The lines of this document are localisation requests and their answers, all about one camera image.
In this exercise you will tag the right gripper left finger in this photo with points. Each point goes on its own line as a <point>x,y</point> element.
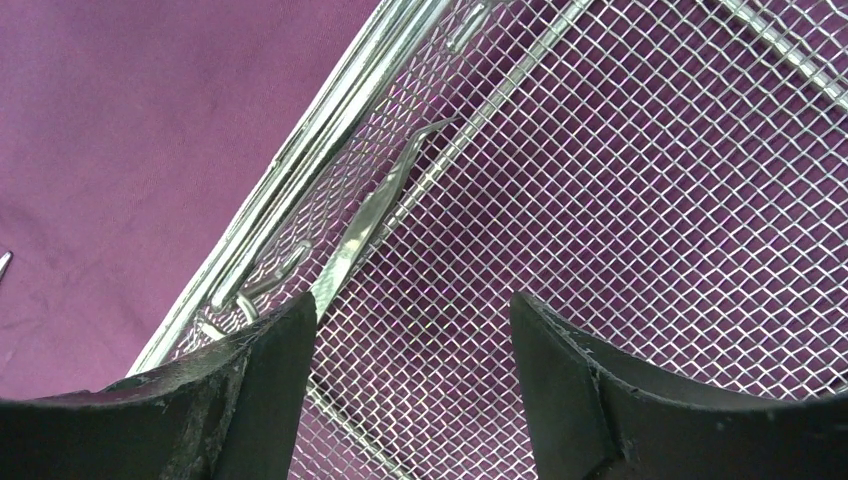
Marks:
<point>229,410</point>

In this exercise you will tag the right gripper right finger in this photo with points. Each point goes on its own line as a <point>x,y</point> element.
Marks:
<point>594,411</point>

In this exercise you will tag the metal mesh instrument tray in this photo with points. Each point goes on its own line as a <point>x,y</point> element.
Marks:
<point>670,176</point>

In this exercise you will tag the purple cloth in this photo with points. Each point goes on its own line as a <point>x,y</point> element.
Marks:
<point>131,131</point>

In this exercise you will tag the steel hemostat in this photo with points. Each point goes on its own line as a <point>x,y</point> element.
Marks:
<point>5,261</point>

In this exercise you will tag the steel angled tweezers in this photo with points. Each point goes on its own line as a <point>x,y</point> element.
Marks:
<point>367,220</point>

